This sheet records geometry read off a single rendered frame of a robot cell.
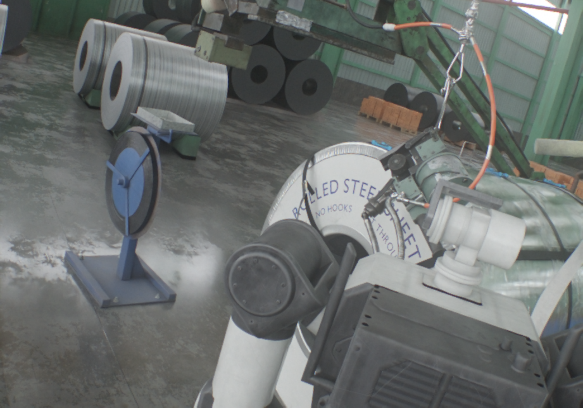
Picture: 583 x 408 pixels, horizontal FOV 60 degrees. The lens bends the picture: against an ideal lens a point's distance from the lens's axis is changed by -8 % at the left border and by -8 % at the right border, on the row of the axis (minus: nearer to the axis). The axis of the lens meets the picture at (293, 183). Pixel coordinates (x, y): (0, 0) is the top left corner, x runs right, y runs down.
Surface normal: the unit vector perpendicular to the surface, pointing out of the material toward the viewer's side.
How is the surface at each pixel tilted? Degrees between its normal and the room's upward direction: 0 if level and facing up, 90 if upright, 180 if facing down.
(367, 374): 90
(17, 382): 0
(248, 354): 90
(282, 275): 90
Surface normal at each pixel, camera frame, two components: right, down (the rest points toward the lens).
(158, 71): 0.58, -0.11
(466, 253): -0.26, 0.15
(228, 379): -0.58, 0.02
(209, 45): -0.81, -0.11
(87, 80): 0.27, 0.80
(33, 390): 0.28, -0.93
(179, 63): 0.57, -0.36
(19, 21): 0.51, 0.34
